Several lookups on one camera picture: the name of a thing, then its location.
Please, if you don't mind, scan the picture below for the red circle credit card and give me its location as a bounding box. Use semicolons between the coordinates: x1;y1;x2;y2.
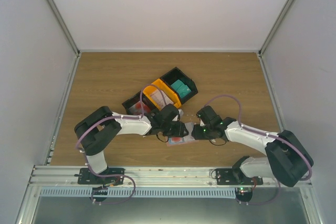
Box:
170;137;184;144

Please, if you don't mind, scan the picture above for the pink leather card holder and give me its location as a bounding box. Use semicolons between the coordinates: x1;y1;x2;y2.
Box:
166;122;198;146

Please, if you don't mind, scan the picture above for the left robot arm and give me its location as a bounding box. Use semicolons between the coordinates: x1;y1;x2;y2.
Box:
74;104;189;184

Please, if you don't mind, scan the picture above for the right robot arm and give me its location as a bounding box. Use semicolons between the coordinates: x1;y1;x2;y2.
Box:
192;105;314;187

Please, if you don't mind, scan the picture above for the teal card stack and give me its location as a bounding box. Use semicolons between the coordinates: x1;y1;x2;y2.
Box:
171;79;191;99

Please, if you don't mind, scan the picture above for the white patterned card stack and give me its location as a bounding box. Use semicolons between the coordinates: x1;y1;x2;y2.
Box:
150;90;174;108

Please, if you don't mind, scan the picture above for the red circle card stack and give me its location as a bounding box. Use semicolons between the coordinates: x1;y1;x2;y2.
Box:
129;102;151;115

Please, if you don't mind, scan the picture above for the black bin with red cards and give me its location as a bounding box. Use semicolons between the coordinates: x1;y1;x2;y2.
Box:
122;91;156;115

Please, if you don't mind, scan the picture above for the black bin with teal cards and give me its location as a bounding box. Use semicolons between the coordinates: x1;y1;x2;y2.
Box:
160;67;198;104

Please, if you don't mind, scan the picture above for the yellow plastic bin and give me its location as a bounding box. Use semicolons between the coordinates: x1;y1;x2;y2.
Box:
143;79;182;110

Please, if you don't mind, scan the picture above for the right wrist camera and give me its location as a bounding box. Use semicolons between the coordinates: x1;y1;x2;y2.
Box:
200;120;207;127

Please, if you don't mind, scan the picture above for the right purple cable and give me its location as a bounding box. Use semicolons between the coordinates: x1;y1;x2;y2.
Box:
204;94;314;182

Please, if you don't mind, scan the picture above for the purple cable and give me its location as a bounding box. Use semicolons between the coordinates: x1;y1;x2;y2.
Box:
204;94;314;182
75;84;169;175

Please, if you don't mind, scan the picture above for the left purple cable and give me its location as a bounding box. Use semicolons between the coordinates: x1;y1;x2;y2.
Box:
75;84;169;175

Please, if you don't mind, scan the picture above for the slotted cable duct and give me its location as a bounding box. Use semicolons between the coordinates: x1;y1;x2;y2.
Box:
40;187;236;199

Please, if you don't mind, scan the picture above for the aluminium mounting rail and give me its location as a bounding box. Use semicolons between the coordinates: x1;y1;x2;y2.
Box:
28;166;312;187

